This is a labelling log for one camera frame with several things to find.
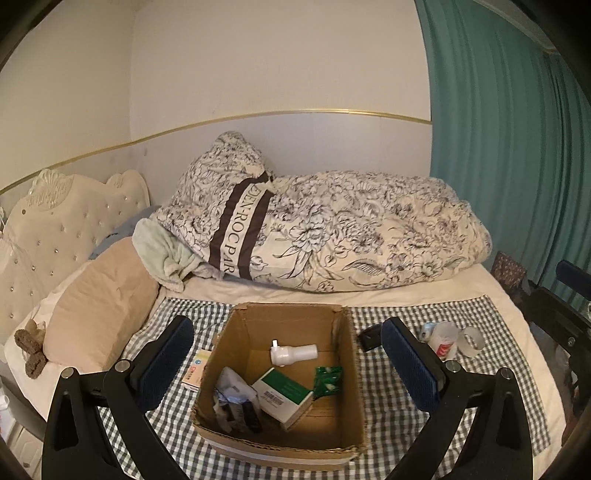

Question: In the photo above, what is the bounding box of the grey checkered cloth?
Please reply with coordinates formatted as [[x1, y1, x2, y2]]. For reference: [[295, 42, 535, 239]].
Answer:
[[95, 295, 552, 480]]

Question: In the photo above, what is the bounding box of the brown plush toy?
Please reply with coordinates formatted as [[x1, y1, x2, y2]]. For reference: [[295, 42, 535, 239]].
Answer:
[[14, 318, 47, 380]]

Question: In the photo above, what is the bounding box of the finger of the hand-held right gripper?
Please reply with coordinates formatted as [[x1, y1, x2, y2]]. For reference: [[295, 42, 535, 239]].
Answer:
[[524, 286, 591, 352], [556, 261, 591, 296]]

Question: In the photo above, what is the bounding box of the small black case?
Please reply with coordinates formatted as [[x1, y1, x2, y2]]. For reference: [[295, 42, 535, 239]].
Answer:
[[360, 324, 386, 352]]

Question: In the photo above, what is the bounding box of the green sachet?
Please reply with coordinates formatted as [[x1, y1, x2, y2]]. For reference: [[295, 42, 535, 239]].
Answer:
[[313, 364, 343, 398]]

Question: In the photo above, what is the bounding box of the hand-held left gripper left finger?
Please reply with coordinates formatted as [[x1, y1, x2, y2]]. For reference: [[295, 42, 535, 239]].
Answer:
[[42, 316, 195, 480]]

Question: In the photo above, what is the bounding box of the cream bed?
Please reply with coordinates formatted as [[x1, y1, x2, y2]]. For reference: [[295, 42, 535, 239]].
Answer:
[[0, 263, 573, 480]]

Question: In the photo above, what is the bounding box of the white plastic bottle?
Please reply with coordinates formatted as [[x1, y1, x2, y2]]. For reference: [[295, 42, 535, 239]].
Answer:
[[270, 339, 319, 367]]

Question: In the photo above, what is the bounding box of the clear plastic cup red label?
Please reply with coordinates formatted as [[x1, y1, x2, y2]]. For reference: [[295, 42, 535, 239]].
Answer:
[[427, 322, 460, 361]]

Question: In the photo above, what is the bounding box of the teal curtain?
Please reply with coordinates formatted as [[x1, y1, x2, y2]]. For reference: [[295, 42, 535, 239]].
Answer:
[[416, 0, 591, 305]]

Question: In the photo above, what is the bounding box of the floral duvet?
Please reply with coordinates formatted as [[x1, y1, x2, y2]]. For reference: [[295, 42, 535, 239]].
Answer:
[[259, 170, 492, 292]]

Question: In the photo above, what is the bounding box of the green white medicine box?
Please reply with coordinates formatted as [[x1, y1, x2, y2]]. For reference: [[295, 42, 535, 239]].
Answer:
[[252, 368, 315, 432]]

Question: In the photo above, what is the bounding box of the blue grey pillow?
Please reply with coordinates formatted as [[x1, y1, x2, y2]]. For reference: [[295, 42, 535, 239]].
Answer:
[[88, 205, 160, 259]]

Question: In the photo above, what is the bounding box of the small orange white box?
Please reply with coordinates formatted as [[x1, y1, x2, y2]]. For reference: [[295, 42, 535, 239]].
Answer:
[[181, 349, 213, 392]]

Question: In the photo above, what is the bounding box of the translucent tape roll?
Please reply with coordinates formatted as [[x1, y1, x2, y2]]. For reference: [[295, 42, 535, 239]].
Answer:
[[457, 326, 485, 360]]

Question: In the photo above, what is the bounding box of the white bedside cabinet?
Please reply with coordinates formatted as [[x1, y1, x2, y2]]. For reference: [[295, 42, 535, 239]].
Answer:
[[0, 383, 47, 467]]

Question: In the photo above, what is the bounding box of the mint green towel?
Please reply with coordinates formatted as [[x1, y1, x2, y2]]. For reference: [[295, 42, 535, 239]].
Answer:
[[132, 218, 208, 292]]

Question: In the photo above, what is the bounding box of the patterned bag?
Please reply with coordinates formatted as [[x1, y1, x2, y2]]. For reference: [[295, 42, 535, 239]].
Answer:
[[492, 251, 527, 291]]

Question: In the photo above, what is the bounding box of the floral pillow brown stripe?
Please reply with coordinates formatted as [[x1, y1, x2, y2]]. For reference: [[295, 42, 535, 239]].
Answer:
[[154, 131, 275, 282]]

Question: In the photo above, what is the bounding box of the brown cardboard box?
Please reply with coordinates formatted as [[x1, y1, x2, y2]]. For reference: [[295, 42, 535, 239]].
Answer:
[[191, 302, 370, 472]]

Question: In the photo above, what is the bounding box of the beige pillow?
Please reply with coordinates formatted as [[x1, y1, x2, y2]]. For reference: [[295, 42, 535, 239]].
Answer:
[[44, 240, 160, 374]]

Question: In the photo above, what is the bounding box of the cream tufted headboard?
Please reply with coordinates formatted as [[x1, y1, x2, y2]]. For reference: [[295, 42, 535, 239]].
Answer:
[[0, 168, 151, 347]]

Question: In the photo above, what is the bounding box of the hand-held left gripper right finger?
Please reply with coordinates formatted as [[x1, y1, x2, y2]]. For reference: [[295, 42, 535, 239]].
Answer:
[[381, 316, 539, 480]]

